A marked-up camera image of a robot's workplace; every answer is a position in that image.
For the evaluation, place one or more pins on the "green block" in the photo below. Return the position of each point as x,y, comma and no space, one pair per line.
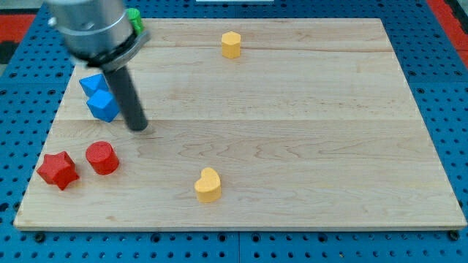
135,19

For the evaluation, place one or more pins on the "blue cube block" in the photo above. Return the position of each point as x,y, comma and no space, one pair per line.
103,106

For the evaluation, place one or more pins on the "blue triangular block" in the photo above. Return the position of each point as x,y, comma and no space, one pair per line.
92,84

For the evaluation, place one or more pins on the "yellow hexagon block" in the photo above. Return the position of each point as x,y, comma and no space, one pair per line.
231,44

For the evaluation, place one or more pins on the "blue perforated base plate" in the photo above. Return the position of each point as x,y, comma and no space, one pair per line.
36,77

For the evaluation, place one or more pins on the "yellow heart block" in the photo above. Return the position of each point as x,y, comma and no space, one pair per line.
208,186

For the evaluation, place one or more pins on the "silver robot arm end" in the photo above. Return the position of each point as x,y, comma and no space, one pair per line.
98,33

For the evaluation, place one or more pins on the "wooden board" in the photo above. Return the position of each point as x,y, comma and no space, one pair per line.
313,128

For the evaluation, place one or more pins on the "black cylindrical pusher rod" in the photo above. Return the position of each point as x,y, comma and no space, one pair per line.
122,87

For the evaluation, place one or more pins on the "red star block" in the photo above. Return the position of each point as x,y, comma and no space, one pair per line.
58,169

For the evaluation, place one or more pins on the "red cylinder block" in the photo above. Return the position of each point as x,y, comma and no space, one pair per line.
102,157

